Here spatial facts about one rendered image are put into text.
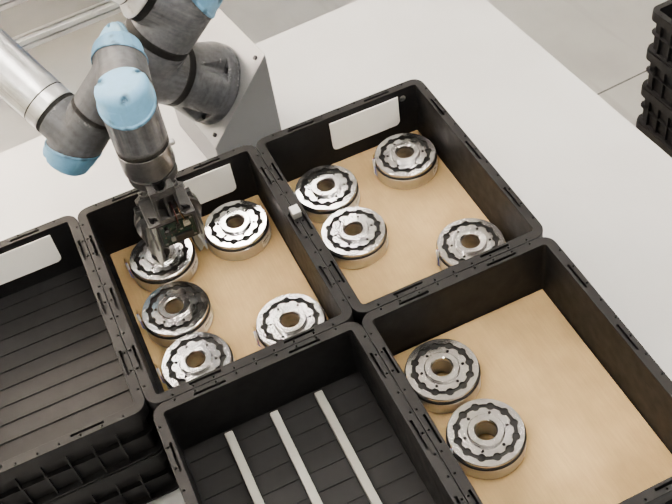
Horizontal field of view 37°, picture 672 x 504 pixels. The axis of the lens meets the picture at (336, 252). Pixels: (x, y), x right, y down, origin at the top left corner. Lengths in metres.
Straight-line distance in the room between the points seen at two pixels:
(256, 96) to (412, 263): 0.47
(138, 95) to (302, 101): 0.75
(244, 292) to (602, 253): 0.60
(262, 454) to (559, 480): 0.39
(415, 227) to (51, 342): 0.59
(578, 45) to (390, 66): 1.25
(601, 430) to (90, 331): 0.76
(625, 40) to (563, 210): 1.54
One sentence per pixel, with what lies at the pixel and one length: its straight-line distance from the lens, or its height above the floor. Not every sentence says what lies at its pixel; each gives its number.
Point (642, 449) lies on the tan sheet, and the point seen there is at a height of 0.83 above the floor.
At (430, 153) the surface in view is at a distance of 1.64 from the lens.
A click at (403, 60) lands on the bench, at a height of 0.70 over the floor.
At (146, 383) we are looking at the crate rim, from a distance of 1.35.
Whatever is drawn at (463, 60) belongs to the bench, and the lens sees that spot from 2.07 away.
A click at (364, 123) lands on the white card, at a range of 1.66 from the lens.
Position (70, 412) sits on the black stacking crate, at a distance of 1.49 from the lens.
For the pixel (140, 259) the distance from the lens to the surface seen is 1.58.
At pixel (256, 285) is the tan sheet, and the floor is 0.83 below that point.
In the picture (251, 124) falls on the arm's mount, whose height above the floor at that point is 0.80.
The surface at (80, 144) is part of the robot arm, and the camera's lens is 1.47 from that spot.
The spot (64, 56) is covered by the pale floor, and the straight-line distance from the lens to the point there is 3.54.
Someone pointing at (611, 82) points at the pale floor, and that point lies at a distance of 3.10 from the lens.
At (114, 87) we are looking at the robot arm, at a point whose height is 1.21.
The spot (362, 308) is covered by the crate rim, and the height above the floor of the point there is 0.93.
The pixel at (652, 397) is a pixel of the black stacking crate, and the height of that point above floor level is 0.89.
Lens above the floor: 2.01
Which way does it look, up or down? 49 degrees down
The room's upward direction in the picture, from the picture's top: 11 degrees counter-clockwise
